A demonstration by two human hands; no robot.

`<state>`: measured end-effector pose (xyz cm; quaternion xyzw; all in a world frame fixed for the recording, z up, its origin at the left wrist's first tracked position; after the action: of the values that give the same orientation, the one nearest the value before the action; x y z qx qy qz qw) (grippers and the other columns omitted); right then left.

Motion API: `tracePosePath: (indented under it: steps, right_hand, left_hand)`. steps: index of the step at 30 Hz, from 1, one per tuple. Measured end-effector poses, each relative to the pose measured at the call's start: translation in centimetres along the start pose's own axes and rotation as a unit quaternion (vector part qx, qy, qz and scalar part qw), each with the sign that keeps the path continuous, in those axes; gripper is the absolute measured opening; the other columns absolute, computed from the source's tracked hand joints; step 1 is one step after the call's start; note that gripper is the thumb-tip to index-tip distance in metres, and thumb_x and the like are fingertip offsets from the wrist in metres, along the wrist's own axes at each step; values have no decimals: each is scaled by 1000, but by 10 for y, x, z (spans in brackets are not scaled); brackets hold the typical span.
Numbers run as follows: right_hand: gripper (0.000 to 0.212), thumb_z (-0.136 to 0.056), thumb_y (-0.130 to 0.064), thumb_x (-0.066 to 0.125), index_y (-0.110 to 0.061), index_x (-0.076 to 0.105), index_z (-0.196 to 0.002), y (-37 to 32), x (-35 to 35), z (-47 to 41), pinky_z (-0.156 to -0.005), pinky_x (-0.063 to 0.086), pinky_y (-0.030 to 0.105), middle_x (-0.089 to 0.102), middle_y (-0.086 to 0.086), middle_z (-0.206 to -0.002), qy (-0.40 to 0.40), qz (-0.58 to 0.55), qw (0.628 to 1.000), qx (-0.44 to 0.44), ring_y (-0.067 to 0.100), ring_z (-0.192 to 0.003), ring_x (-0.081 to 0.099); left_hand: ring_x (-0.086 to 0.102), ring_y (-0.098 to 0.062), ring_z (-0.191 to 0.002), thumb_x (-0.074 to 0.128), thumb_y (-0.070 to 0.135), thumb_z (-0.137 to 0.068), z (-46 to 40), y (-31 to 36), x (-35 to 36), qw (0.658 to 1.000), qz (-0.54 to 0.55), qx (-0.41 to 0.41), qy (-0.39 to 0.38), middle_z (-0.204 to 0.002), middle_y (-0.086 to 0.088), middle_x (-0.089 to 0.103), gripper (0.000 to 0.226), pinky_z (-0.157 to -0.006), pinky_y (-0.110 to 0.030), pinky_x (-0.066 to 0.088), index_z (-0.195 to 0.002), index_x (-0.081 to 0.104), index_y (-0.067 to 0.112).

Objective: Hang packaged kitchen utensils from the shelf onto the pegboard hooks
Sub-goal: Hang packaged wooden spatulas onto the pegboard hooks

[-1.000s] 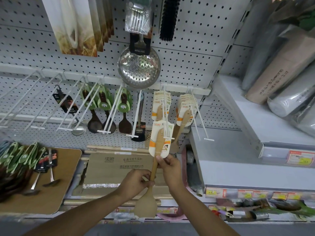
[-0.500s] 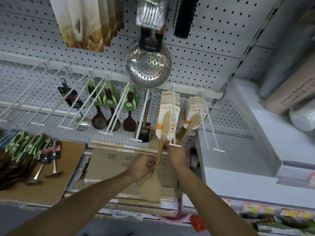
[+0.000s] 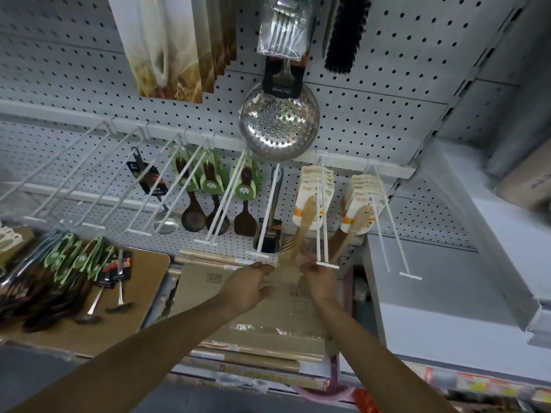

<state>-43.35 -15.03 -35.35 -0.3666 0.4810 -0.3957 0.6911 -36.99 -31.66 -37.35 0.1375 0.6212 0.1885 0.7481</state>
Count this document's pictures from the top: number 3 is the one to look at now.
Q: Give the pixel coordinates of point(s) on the person's right hand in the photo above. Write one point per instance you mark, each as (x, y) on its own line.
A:
(323, 283)

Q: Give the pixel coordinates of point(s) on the person's left hand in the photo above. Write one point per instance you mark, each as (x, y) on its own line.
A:
(245, 288)

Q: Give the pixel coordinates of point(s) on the person's left thumb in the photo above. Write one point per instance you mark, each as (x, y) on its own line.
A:
(264, 292)

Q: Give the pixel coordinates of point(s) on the person's right fingers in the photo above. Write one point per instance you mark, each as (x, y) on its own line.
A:
(310, 264)

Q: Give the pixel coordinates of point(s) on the light wooden spatula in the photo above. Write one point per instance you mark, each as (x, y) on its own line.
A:
(303, 230)

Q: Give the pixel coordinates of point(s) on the person's left forearm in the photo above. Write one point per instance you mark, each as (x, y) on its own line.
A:
(137, 365)

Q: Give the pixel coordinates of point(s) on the person's right forearm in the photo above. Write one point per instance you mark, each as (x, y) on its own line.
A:
(374, 361)

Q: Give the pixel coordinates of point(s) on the stack of bamboo cutting boards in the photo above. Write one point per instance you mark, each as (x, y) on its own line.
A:
(275, 322)

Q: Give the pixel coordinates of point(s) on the bunch of carded wooden spatulas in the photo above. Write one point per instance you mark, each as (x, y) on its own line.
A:
(312, 191)
(359, 202)

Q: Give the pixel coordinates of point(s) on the dark wooden turner green card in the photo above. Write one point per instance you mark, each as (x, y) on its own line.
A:
(245, 219)

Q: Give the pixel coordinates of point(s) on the dark wooden spoon green card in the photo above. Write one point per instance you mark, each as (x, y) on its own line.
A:
(193, 215)
(213, 184)

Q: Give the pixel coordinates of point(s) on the pink plastic item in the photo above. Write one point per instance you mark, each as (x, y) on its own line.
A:
(331, 391)

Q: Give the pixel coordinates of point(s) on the large wooden cutting board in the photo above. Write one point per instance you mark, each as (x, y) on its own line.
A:
(142, 288)

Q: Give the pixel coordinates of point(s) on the row of white peg hooks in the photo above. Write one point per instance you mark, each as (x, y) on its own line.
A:
(185, 184)

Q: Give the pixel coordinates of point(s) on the small steel ladle red-black card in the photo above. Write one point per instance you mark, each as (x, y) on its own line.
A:
(97, 301)
(120, 292)

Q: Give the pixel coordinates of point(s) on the grey metal shelf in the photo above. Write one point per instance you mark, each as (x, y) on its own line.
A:
(452, 296)

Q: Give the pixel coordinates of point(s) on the perforated steel skimmer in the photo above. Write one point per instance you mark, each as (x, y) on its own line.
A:
(280, 120)

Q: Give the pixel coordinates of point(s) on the steel ladle with black card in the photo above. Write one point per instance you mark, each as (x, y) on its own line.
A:
(150, 180)

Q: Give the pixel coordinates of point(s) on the shelf price label strip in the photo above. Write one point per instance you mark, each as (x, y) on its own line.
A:
(430, 382)

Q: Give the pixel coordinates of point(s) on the pile of green-carded dark utensils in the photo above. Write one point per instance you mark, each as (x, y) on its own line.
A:
(51, 275)

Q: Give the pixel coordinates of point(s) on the brown cardboard box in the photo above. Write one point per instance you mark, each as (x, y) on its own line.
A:
(527, 180)

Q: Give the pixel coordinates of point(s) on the black bristle brush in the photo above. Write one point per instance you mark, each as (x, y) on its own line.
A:
(346, 32)

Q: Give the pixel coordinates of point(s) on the pack of steel forks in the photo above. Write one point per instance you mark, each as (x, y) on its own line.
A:
(284, 25)

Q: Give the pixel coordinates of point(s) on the hanging wheat-print cutting boards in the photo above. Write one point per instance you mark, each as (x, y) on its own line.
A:
(168, 42)

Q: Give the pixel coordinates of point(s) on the white hook rail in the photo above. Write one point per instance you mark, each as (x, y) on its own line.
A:
(163, 129)

